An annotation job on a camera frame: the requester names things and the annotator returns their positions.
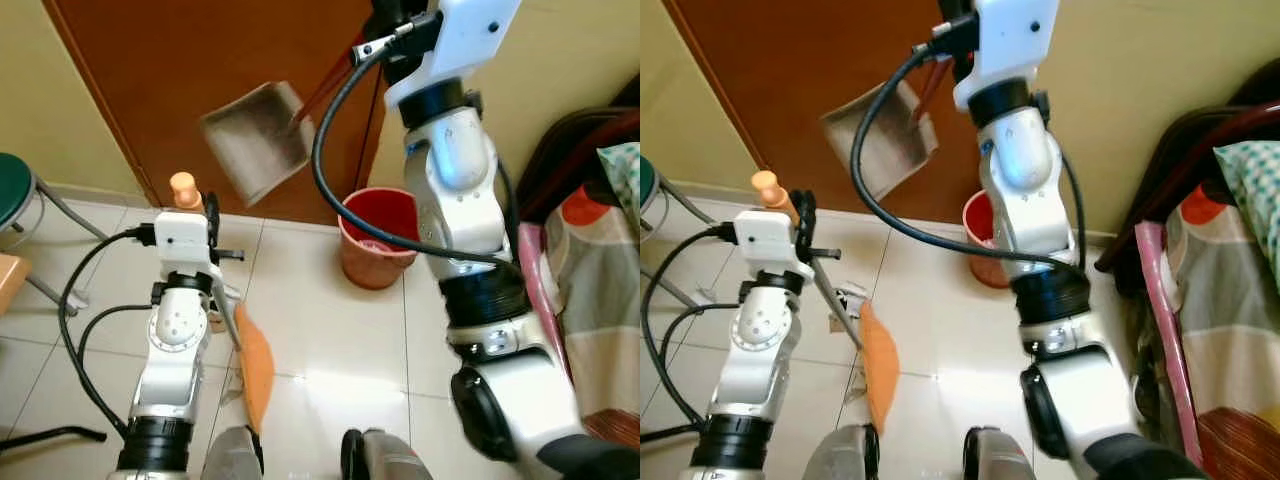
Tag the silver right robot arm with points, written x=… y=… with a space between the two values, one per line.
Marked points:
x=1040 y=220
x=470 y=220

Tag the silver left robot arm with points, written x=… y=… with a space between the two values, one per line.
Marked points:
x=758 y=345
x=170 y=345

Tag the brown wooden door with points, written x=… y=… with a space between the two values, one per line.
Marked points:
x=780 y=60
x=150 y=60

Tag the red plastic bucket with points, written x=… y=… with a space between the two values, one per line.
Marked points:
x=985 y=255
x=375 y=265

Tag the green stool with grey legs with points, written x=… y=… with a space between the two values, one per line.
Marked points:
x=646 y=185
x=14 y=190

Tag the dark wooden bed headboard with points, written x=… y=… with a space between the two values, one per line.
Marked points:
x=1160 y=170
x=560 y=140

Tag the green checked pillow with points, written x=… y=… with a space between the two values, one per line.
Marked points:
x=625 y=180
x=1252 y=190

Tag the robot left leg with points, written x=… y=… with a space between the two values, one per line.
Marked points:
x=840 y=455

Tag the robot leg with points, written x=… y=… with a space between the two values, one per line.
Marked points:
x=388 y=458
x=840 y=455
x=1000 y=458

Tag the light wooden seat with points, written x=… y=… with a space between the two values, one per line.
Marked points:
x=10 y=278

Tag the beige patterned bed sheet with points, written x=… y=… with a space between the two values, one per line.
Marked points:
x=600 y=300
x=1235 y=340

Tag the black metal bar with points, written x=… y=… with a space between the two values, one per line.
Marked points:
x=665 y=432
x=50 y=435

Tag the pink mattress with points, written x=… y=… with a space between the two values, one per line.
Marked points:
x=535 y=270
x=1160 y=300

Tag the robot right leg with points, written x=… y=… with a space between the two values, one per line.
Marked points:
x=388 y=458
x=1000 y=458

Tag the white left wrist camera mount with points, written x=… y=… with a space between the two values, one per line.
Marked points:
x=180 y=240
x=768 y=235

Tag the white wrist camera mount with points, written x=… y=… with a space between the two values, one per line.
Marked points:
x=1010 y=40
x=180 y=240
x=768 y=235
x=465 y=40

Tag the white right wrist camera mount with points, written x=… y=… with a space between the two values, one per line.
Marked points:
x=465 y=40
x=1010 y=40

